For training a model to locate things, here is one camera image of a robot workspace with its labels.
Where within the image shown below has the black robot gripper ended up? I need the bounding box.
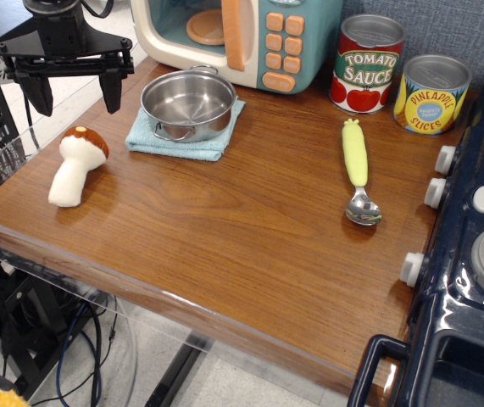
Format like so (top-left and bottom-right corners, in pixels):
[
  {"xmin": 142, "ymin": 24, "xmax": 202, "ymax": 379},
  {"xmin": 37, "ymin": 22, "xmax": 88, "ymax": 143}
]
[{"xmin": 0, "ymin": 18, "xmax": 134, "ymax": 117}]

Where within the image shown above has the plush brown white mushroom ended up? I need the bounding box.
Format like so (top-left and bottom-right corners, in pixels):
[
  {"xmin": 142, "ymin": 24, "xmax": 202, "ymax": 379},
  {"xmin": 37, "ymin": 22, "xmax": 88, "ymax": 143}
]
[{"xmin": 48, "ymin": 126, "xmax": 109, "ymax": 208}]

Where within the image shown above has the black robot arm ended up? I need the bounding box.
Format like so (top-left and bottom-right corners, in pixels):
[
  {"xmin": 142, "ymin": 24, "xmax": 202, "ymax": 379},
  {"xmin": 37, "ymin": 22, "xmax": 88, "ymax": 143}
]
[{"xmin": 0, "ymin": 1, "xmax": 134, "ymax": 116}]

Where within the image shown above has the silver metal pan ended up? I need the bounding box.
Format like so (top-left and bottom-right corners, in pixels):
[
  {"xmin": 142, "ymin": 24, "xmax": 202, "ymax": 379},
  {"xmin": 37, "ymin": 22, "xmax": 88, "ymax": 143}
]
[{"xmin": 141, "ymin": 65, "xmax": 236, "ymax": 143}]

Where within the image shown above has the light blue folded cloth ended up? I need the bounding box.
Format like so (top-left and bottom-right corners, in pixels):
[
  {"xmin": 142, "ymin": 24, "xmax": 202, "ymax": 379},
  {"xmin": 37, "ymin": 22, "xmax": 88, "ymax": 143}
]
[{"xmin": 125, "ymin": 98, "xmax": 245, "ymax": 162}]

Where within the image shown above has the clear acrylic table guard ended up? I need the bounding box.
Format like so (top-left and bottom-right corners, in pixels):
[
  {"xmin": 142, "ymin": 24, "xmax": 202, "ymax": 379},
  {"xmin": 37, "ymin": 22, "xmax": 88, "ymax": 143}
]
[{"xmin": 0, "ymin": 54, "xmax": 141, "ymax": 213}]

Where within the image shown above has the teal cream toy microwave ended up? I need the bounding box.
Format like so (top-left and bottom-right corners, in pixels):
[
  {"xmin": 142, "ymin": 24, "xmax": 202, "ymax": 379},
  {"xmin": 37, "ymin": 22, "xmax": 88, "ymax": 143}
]
[{"xmin": 131, "ymin": 1, "xmax": 343, "ymax": 94}]

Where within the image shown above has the black table leg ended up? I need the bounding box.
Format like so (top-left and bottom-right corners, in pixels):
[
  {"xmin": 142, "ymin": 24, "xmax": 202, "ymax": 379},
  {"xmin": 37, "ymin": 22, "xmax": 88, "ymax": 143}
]
[{"xmin": 145, "ymin": 344, "xmax": 201, "ymax": 407}]

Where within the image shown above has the tomato sauce can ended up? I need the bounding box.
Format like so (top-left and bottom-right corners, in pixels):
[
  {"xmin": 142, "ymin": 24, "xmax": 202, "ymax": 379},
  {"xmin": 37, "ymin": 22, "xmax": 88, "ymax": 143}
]
[{"xmin": 330, "ymin": 14, "xmax": 406, "ymax": 114}]

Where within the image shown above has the pineapple slices can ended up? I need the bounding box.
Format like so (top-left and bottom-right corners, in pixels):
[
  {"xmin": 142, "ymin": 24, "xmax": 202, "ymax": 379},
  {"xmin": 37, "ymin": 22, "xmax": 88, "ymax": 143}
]
[{"xmin": 393, "ymin": 54, "xmax": 472, "ymax": 136}]

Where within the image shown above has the white stove knob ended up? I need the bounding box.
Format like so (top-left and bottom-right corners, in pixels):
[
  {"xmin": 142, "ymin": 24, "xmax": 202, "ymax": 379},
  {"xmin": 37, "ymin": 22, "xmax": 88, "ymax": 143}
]
[
  {"xmin": 424, "ymin": 178, "xmax": 446, "ymax": 209},
  {"xmin": 400, "ymin": 253, "xmax": 425, "ymax": 287},
  {"xmin": 434, "ymin": 145, "xmax": 456, "ymax": 176}
]

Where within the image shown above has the dark blue toy stove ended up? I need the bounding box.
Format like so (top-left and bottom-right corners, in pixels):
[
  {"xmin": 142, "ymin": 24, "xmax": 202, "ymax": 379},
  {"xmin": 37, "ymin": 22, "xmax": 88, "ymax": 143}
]
[{"xmin": 348, "ymin": 86, "xmax": 484, "ymax": 406}]

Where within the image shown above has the black cable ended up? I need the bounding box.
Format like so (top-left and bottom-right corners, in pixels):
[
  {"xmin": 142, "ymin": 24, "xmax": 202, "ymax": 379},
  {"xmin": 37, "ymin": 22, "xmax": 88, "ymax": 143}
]
[{"xmin": 29, "ymin": 296, "xmax": 120, "ymax": 407}]

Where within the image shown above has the blue cable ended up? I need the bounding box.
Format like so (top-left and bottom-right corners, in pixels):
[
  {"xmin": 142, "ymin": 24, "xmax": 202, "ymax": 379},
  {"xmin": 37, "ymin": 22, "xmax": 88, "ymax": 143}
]
[{"xmin": 56, "ymin": 303, "xmax": 103, "ymax": 407}]

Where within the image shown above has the spoon with yellow-green handle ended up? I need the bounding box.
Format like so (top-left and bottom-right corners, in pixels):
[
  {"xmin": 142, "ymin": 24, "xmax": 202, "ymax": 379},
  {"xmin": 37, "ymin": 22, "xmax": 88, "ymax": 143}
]
[{"xmin": 342, "ymin": 119, "xmax": 382, "ymax": 226}]

